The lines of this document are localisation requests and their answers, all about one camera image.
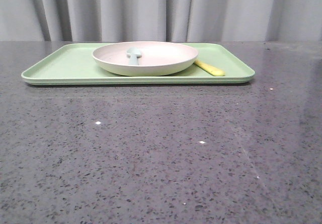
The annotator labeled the light green plastic tray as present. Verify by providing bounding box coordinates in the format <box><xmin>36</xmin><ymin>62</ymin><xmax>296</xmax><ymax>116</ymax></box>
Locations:
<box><xmin>21</xmin><ymin>43</ymin><xmax>255</xmax><ymax>86</ymax></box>

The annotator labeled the pale pink round plate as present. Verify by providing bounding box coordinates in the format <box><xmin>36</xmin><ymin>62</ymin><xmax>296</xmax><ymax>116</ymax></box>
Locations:
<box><xmin>92</xmin><ymin>41</ymin><xmax>199</xmax><ymax>77</ymax></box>

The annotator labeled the grey pleated curtain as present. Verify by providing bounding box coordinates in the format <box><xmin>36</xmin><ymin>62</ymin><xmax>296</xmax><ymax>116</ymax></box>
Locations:
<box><xmin>1</xmin><ymin>0</ymin><xmax>321</xmax><ymax>42</ymax></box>

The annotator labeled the light blue plastic spoon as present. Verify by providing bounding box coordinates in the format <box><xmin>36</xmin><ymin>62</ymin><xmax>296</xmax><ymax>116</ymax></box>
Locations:
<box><xmin>126</xmin><ymin>47</ymin><xmax>142</xmax><ymax>65</ymax></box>

